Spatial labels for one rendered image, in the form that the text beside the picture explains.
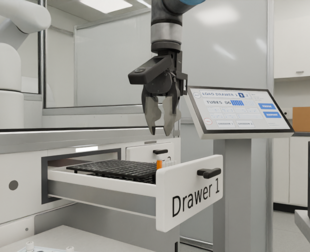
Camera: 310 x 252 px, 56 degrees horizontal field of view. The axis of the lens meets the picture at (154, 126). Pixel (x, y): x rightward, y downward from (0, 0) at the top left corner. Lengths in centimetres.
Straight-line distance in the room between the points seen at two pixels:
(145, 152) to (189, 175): 44
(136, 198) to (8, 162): 29
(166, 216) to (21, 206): 34
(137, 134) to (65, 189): 39
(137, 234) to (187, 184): 52
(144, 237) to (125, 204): 53
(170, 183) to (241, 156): 106
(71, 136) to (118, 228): 36
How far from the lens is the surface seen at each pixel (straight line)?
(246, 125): 147
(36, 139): 73
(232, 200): 157
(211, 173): 61
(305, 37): 397
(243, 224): 165
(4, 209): 71
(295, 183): 357
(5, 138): 69
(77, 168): 73
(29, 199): 74
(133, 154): 96
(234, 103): 155
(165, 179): 52
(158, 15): 71
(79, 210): 84
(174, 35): 69
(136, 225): 106
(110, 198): 62
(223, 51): 240
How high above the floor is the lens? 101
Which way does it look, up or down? 1 degrees down
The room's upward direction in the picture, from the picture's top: straight up
